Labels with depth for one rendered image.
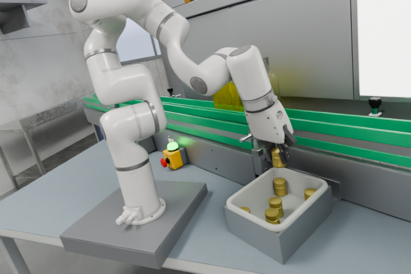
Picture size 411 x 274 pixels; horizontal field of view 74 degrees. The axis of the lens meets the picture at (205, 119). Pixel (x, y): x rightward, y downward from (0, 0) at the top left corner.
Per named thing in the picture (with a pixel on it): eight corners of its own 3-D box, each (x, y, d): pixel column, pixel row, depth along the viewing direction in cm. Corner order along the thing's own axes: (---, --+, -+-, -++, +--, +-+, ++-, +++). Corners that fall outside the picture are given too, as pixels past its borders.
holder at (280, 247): (342, 200, 75) (341, 176, 72) (282, 265, 59) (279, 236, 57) (288, 182, 88) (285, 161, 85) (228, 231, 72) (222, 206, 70)
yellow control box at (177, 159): (188, 163, 115) (185, 147, 113) (174, 171, 111) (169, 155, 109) (179, 159, 120) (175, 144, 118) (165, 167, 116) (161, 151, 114)
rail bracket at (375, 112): (391, 139, 76) (391, 92, 72) (381, 148, 72) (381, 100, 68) (375, 136, 79) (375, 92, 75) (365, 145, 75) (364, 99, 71)
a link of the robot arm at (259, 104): (283, 84, 60) (287, 95, 61) (253, 83, 67) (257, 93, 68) (263, 102, 57) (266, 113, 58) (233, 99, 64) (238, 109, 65)
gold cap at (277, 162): (281, 169, 69) (279, 153, 68) (270, 166, 72) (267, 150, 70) (289, 163, 71) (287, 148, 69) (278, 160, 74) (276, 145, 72)
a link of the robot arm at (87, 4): (150, 68, 75) (118, 58, 61) (98, 25, 80) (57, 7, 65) (184, 18, 72) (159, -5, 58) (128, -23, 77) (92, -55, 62)
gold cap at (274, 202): (277, 220, 69) (276, 206, 68) (266, 214, 72) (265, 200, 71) (286, 213, 71) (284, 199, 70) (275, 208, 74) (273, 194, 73)
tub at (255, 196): (333, 210, 71) (331, 181, 69) (282, 264, 59) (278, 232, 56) (278, 189, 85) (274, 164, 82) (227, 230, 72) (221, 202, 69)
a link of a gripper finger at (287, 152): (293, 138, 65) (299, 159, 68) (282, 136, 68) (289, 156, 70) (285, 146, 64) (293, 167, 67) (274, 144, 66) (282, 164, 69)
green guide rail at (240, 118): (270, 140, 89) (266, 117, 86) (268, 141, 88) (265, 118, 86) (96, 103, 223) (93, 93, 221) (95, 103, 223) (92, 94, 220)
